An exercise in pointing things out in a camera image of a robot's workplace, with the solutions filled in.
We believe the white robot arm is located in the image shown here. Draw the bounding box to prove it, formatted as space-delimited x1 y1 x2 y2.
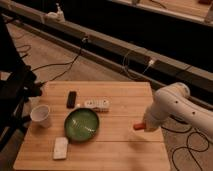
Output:
143 82 213 142

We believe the white power strip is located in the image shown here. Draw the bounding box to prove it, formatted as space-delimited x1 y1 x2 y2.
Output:
84 99 110 112

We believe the black rectangular remote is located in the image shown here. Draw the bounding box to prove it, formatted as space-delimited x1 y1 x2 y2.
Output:
66 91 77 108

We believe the green bowl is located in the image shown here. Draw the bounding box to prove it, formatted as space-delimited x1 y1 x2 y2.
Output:
64 108 99 142

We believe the white sponge block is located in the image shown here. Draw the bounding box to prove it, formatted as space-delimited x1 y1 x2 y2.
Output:
53 137 68 160

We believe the black chair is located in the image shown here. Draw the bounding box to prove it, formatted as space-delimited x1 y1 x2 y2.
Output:
0 14 42 152

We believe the black floor cable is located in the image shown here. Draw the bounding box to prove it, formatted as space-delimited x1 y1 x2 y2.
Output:
31 39 88 83

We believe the long metal rail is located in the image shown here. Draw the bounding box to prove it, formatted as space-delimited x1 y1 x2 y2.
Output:
0 0 213 91

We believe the white object on rail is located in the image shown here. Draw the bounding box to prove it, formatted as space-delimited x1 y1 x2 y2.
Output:
46 4 65 22

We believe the black cable right floor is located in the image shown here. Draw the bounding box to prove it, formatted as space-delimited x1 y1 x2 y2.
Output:
169 116 213 171

